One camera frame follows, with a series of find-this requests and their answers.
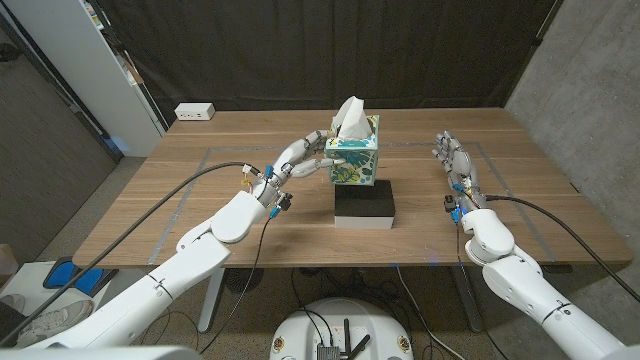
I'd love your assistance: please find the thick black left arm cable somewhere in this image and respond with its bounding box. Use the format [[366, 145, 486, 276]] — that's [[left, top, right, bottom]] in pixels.
[[0, 160, 264, 347]]

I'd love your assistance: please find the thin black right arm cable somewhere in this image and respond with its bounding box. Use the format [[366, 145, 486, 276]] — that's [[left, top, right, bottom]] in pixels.
[[453, 222, 466, 286]]

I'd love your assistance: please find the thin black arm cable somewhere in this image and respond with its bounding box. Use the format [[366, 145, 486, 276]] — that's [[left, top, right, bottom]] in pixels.
[[198, 215, 275, 355], [453, 222, 466, 286]]

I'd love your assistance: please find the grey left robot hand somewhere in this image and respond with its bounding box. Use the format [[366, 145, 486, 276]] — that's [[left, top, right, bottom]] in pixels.
[[267, 129, 347, 194]]

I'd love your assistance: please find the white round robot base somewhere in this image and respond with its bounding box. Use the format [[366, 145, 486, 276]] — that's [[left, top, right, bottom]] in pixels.
[[269, 297, 415, 360]]

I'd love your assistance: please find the cardboard box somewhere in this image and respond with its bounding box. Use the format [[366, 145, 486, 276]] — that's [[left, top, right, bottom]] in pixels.
[[0, 243, 20, 287]]

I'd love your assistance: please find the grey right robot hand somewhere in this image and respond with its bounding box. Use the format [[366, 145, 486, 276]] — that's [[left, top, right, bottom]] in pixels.
[[432, 130, 482, 197]]

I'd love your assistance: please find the white floor board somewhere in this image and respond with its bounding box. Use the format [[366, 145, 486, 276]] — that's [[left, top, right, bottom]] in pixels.
[[0, 260, 126, 326]]

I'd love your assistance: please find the grey sneaker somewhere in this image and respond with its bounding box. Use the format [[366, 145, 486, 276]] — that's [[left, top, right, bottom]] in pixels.
[[0, 293, 26, 314], [14, 298, 95, 349]]

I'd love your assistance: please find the blue and black foot pedal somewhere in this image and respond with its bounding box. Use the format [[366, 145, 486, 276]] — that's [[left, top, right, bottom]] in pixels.
[[42, 256, 120, 295]]

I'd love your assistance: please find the black box with white base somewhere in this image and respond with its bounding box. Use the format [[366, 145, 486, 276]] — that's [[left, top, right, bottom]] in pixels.
[[333, 179, 396, 230]]

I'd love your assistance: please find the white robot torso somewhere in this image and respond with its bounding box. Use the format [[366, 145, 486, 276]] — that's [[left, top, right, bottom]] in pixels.
[[0, 345, 204, 360]]

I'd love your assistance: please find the black round ribbed disc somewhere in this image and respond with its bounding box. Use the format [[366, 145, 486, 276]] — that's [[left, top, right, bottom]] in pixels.
[[223, 268, 265, 294]]

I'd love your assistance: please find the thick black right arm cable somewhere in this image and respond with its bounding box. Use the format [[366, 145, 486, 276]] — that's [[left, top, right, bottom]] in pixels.
[[484, 193, 640, 304]]

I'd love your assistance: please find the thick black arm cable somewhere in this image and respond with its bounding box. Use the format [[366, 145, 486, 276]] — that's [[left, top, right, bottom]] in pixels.
[[484, 193, 640, 304], [0, 160, 264, 347]]

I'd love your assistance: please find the white floor cable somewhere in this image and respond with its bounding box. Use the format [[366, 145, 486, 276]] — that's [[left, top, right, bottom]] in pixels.
[[395, 264, 469, 360]]

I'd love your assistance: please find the black backdrop stand pole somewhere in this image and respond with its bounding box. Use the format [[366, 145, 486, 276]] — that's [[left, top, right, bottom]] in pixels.
[[503, 0, 562, 107]]

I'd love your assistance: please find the black curtain backdrop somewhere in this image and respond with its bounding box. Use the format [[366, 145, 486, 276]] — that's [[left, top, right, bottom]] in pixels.
[[94, 0, 561, 126]]

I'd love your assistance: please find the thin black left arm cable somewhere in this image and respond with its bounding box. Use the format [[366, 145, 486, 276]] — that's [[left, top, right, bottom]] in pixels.
[[198, 215, 275, 355]]

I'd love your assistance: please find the white power strip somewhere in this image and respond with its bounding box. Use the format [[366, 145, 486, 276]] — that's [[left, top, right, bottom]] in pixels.
[[173, 102, 216, 122]]

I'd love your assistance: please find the teal leaf-print tissue box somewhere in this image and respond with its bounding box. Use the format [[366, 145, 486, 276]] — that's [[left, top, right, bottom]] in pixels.
[[324, 114, 381, 187]]

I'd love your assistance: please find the white tissue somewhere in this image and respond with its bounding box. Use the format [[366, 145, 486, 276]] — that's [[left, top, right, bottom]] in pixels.
[[332, 95, 374, 141]]

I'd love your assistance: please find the white table leg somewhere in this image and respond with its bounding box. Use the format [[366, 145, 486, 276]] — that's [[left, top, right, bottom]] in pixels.
[[197, 267, 226, 334], [451, 264, 485, 334]]

